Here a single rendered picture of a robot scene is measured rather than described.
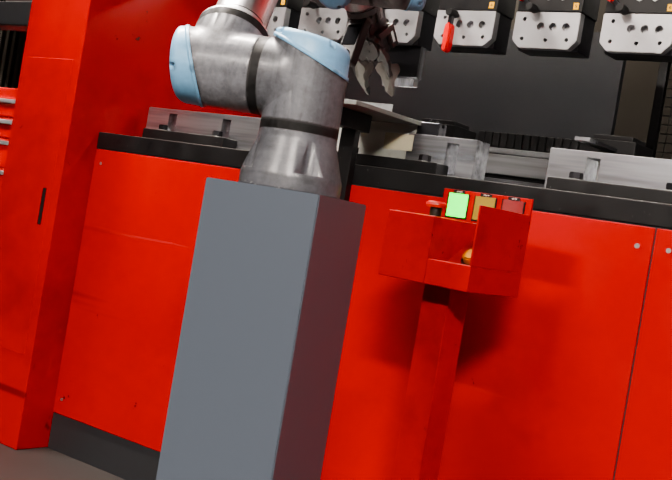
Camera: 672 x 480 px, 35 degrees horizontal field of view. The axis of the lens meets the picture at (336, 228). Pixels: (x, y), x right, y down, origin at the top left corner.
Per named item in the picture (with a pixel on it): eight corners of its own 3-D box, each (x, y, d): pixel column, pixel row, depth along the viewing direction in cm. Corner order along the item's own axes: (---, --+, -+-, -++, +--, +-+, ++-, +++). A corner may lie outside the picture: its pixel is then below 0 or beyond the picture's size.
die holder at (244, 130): (143, 140, 295) (149, 106, 295) (159, 143, 300) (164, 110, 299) (280, 157, 265) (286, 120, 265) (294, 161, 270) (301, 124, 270)
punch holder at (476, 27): (431, 43, 240) (444, -28, 240) (450, 52, 247) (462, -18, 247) (490, 46, 231) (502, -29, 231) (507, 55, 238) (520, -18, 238)
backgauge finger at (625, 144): (555, 143, 227) (558, 120, 227) (601, 160, 248) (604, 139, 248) (607, 148, 220) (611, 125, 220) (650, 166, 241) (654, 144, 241)
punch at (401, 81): (379, 84, 252) (386, 45, 252) (384, 86, 253) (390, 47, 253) (414, 86, 246) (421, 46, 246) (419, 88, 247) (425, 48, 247)
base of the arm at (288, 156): (314, 194, 145) (326, 122, 145) (219, 178, 151) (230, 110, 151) (354, 202, 159) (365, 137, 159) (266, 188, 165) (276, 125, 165)
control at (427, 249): (377, 274, 193) (394, 176, 192) (430, 280, 204) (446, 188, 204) (466, 292, 179) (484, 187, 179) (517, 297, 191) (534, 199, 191)
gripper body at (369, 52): (400, 46, 238) (388, -3, 232) (380, 64, 233) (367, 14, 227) (372, 45, 243) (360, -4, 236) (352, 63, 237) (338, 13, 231)
